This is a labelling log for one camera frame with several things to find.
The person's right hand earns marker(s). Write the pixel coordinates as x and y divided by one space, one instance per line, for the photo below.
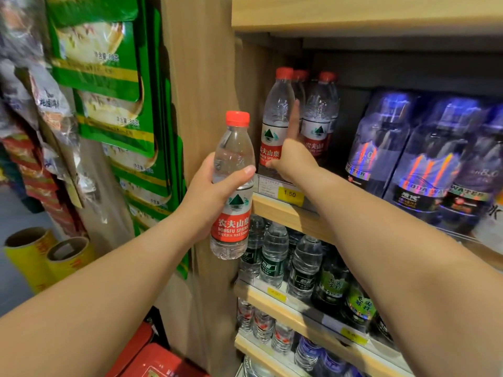
296 160

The person's left hand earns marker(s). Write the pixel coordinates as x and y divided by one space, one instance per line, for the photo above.
196 208

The red cap water bottle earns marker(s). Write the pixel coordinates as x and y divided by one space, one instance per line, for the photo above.
232 227
275 113

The wooden store shelves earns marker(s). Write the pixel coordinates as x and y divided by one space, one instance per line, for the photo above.
204 74

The red white label water bottle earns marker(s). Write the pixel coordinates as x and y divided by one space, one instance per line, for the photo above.
245 316
263 325
283 337

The person's left forearm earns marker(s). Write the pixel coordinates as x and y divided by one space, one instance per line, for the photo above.
78 310

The person's right forearm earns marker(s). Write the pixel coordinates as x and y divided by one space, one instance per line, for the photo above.
412 270

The row of dark green-label bottles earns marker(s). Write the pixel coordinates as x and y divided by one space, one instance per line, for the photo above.
334 282

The black label water jug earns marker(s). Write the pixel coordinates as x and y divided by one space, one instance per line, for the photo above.
257 369

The row of blue label bottles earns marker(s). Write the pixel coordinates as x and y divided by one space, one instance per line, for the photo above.
310 353

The yellow price tag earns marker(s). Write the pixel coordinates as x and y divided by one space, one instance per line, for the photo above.
277 294
353 336
291 195

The purple blue label bottle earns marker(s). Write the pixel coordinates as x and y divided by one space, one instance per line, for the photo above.
428 168
377 145
479 180

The row of white cap waters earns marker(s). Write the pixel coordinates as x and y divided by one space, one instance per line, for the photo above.
275 255

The yellow wrap roll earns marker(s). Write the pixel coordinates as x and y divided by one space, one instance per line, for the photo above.
74 259

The plain red carton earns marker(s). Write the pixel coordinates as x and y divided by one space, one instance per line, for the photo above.
131 349

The red printed carton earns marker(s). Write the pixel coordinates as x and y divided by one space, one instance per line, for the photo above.
161 363

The strip of red snack packets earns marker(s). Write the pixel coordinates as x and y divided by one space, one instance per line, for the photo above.
35 176

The yellow rolls in red bins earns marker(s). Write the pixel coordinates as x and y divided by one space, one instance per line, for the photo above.
27 259

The strip of green food packets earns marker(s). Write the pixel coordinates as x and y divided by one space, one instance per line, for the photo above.
102 47

